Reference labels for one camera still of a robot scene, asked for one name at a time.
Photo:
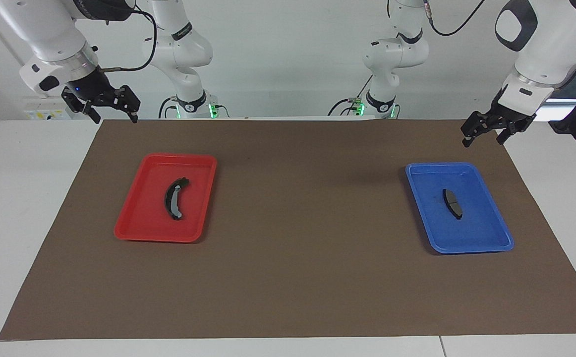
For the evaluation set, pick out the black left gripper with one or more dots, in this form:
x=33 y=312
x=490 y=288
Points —
x=511 y=116

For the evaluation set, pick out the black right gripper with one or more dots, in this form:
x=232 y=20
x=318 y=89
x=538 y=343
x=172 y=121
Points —
x=92 y=84

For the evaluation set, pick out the small dark brake pad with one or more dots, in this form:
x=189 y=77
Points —
x=452 y=202

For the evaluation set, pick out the long curved brake pad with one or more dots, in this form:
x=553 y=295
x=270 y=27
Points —
x=170 y=201

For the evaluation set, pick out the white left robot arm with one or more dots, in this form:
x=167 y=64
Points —
x=546 y=54

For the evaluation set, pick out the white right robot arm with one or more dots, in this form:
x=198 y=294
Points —
x=55 y=34

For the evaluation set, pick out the white bar behind table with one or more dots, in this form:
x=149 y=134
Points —
x=560 y=110

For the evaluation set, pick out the blue plastic tray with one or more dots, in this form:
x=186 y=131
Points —
x=476 y=233

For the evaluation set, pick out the red plastic tray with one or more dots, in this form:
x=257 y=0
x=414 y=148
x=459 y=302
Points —
x=144 y=218

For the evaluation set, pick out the brown table mat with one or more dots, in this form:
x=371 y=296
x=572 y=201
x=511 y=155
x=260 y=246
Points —
x=293 y=272

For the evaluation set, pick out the white wall socket box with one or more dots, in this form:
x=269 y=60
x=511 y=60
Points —
x=45 y=109

